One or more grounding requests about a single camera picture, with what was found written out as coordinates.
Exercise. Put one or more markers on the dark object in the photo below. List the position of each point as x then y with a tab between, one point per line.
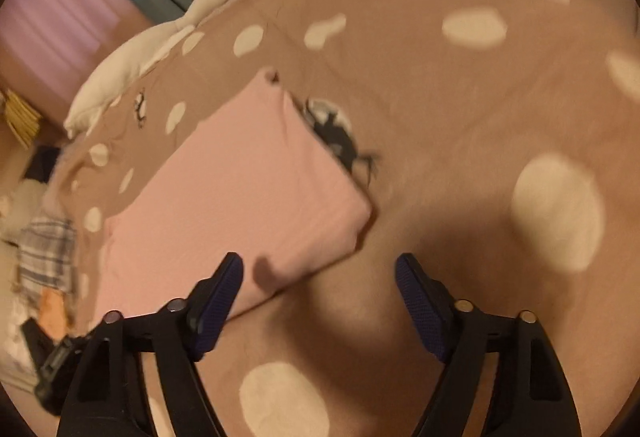
42	164

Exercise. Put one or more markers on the brown spotted blanket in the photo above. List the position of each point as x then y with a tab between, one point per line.
440	127

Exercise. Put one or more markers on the pink ribbed shirt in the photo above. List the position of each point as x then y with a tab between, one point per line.
240	197

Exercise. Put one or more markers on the plaid cloth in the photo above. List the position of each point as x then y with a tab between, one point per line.
47	252

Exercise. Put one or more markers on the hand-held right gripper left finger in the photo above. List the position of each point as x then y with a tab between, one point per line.
217	307

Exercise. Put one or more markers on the pink curtain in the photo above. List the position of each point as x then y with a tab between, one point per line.
55	12

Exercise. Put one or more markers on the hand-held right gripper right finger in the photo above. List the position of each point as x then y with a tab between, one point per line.
420	307

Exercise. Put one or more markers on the white goose plush toy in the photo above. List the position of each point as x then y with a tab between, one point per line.
135	52

